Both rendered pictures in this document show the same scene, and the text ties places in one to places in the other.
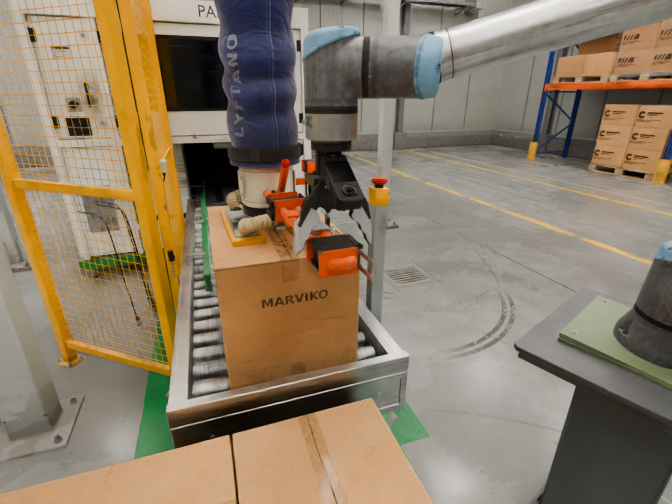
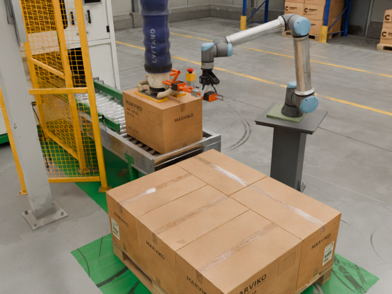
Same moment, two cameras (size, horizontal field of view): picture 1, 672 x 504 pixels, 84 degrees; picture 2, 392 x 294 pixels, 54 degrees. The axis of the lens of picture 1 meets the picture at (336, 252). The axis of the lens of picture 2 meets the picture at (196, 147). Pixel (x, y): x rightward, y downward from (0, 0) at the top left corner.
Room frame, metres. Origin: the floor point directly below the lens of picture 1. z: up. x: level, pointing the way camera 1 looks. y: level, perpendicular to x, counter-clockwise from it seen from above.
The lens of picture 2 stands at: (-1.81, 1.03, 1.98)
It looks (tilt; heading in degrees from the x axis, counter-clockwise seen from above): 26 degrees down; 340
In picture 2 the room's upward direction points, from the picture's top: 1 degrees counter-clockwise
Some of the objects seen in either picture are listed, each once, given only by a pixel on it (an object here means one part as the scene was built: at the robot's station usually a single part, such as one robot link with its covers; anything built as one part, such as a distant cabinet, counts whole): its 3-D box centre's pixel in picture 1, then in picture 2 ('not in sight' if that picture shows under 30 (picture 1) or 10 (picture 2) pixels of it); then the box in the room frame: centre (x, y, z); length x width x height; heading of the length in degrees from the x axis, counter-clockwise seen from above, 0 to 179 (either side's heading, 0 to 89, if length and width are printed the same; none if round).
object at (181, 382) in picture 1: (189, 266); (88, 126); (1.86, 0.79, 0.50); 2.31 x 0.05 x 0.19; 19
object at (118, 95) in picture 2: not in sight; (122, 95); (2.38, 0.35, 0.60); 1.60 x 0.10 x 0.09; 19
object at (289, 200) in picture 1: (286, 206); (178, 86); (0.98, 0.13, 1.08); 0.10 x 0.08 x 0.06; 111
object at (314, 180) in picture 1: (329, 175); (206, 76); (0.69, 0.01, 1.22); 0.09 x 0.08 x 0.12; 20
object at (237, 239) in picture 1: (240, 220); (150, 94); (1.18, 0.31, 0.97); 0.34 x 0.10 x 0.05; 21
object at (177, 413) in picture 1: (299, 385); (188, 149); (0.85, 0.11, 0.58); 0.70 x 0.03 x 0.06; 109
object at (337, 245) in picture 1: (330, 254); (209, 96); (0.65, 0.01, 1.08); 0.08 x 0.07 x 0.05; 21
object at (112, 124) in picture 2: (198, 227); (77, 106); (2.21, 0.85, 0.60); 1.60 x 0.10 x 0.09; 19
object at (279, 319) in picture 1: (275, 278); (162, 116); (1.21, 0.22, 0.75); 0.60 x 0.40 x 0.40; 19
